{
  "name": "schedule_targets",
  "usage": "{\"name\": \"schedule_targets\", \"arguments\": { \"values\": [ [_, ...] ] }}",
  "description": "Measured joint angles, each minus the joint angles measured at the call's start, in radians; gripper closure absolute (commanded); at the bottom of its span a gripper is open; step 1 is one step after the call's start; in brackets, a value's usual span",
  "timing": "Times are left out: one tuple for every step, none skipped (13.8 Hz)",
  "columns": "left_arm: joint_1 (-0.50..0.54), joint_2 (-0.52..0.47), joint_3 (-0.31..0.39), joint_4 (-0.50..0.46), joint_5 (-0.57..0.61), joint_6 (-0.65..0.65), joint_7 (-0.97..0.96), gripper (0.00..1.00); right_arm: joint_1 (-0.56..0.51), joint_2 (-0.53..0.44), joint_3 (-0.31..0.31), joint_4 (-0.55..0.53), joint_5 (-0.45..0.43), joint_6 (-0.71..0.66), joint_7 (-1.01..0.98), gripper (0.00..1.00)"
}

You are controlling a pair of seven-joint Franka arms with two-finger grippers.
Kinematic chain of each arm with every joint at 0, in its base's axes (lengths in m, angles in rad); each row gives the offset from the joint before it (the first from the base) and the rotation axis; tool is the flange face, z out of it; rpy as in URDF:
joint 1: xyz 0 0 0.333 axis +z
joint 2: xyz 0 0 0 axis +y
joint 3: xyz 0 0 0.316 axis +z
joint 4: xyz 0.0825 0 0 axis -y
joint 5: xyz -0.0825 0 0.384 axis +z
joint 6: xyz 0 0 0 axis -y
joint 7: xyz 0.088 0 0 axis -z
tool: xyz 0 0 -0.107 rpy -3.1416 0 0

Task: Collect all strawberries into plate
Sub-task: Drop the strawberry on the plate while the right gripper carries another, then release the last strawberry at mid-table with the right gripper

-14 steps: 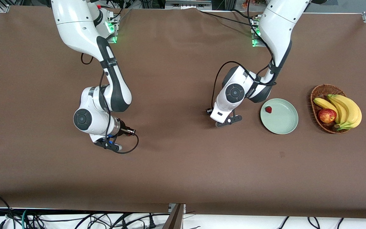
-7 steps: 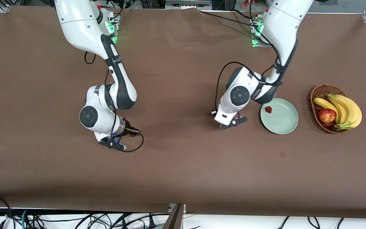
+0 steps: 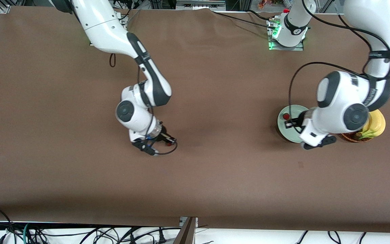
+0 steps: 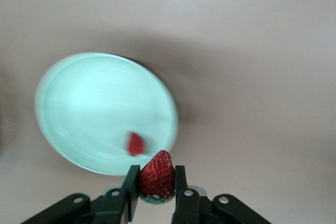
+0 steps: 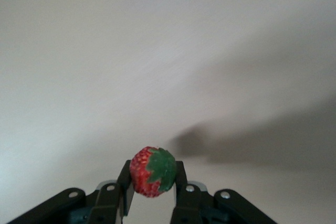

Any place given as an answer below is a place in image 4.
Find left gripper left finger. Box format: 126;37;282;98
19;165;140;224

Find red strawberry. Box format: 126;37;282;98
123;131;148;156
139;150;176;205

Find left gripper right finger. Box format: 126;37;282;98
170;165;271;224

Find brown table cover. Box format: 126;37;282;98
0;0;336;224

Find light green round plate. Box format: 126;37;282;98
34;51;180;177

